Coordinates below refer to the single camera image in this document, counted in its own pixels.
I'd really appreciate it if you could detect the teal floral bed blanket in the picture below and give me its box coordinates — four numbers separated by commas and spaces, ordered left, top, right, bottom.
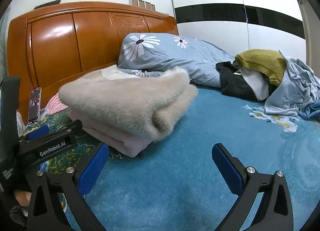
23, 87, 320, 231

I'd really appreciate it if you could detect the olive knitted sweater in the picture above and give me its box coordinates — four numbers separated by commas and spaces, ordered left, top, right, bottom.
235, 49, 286, 86

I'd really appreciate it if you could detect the white wardrobe black stripe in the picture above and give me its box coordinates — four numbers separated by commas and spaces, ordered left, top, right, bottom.
172, 0, 306, 60

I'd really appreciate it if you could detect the dark blue fleece garment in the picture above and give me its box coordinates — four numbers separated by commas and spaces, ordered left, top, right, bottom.
298, 100, 320, 120

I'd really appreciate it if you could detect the beige fuzzy sweater yellow pattern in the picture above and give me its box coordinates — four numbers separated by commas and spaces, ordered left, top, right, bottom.
59, 65, 197, 141

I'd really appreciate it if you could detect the smartphone leaning on headboard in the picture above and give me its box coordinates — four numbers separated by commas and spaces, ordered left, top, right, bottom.
28, 87, 42, 124

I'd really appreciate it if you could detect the light blue crumpled garment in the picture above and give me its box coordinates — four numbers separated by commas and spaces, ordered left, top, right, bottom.
264, 54, 319, 117

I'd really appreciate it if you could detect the grey floral pillow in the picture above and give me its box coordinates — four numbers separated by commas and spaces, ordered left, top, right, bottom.
118, 33, 234, 88

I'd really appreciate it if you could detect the black and white garment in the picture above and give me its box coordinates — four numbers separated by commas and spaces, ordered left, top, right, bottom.
216, 61, 272, 101

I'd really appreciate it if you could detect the left hand black glove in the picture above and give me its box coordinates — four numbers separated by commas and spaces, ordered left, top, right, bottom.
3, 190, 31, 228

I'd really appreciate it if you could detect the orange wooden headboard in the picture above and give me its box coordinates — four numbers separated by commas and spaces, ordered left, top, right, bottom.
7, 2, 178, 121

